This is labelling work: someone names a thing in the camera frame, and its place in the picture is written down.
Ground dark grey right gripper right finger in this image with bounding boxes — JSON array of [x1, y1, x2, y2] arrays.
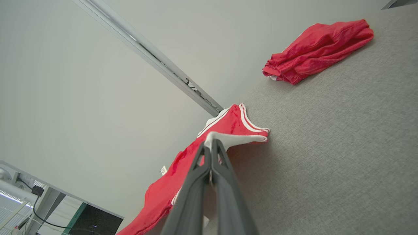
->
[[211, 139, 258, 235]]

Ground red shorts with white stripe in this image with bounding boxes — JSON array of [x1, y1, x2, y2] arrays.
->
[[262, 19, 375, 86]]

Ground grey metal partition post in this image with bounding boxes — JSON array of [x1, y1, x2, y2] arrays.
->
[[72, 0, 224, 117]]

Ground black power cable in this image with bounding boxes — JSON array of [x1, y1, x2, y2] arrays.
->
[[18, 179, 74, 229]]

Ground red Bulls jersey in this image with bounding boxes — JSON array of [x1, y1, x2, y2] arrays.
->
[[116, 103, 270, 235]]

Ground black computer case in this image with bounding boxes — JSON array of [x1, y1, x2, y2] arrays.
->
[[68, 203, 124, 235]]

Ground white desk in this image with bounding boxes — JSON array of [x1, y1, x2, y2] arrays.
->
[[0, 160, 124, 235]]

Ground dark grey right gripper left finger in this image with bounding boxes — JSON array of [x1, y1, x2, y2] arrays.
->
[[162, 141, 211, 235]]

